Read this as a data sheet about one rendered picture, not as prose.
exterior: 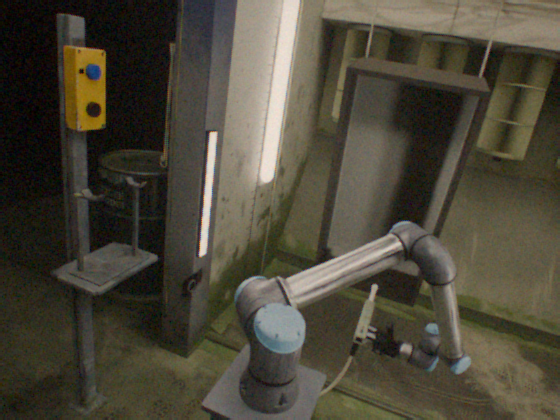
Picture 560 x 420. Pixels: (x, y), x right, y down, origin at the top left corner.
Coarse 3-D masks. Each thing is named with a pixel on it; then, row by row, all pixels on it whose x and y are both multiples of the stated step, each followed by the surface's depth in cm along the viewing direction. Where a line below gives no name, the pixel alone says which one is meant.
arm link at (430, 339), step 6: (432, 324) 169; (426, 330) 167; (432, 330) 165; (426, 336) 167; (432, 336) 164; (438, 336) 163; (420, 342) 170; (426, 342) 166; (432, 342) 163; (438, 342) 161; (420, 348) 169; (426, 348) 166; (432, 348) 163; (426, 354) 167; (432, 354) 166
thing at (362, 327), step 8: (376, 288) 206; (368, 304) 188; (368, 312) 182; (360, 320) 175; (368, 320) 176; (360, 328) 169; (360, 336) 165; (352, 344) 181; (360, 344) 166; (352, 352) 181
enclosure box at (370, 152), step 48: (384, 96) 198; (432, 96) 190; (480, 96) 151; (336, 144) 183; (384, 144) 210; (432, 144) 201; (336, 192) 228; (384, 192) 223; (432, 192) 213; (336, 240) 252; (384, 288) 223
